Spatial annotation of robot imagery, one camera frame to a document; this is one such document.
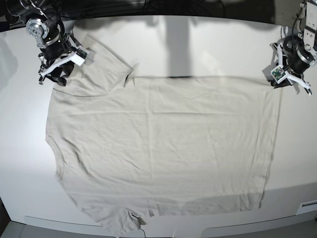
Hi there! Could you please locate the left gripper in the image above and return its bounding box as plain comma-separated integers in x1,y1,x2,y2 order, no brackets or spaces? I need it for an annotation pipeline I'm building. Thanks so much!
271,43,317,89

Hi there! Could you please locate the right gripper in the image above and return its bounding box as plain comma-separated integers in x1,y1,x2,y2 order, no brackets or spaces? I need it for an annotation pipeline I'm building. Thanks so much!
39,32,82,86

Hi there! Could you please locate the beige T-shirt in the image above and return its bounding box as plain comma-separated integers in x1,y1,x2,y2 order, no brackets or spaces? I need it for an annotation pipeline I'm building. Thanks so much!
46,36,281,233

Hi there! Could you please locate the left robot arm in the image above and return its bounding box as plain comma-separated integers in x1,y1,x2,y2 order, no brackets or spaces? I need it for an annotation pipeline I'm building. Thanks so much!
270,0,317,95

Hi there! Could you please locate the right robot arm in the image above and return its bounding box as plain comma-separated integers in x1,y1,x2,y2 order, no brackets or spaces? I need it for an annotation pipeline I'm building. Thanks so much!
1,0,88,87

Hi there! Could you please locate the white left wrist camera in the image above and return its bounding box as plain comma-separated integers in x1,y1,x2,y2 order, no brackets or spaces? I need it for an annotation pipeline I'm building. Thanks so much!
270,65,287,84

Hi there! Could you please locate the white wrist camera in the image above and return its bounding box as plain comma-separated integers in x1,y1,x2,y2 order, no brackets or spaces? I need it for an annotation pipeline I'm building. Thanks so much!
270,65,287,84
71,50,88,66

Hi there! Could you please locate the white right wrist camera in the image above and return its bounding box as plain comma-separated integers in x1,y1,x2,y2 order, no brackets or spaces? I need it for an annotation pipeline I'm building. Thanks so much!
71,50,88,66

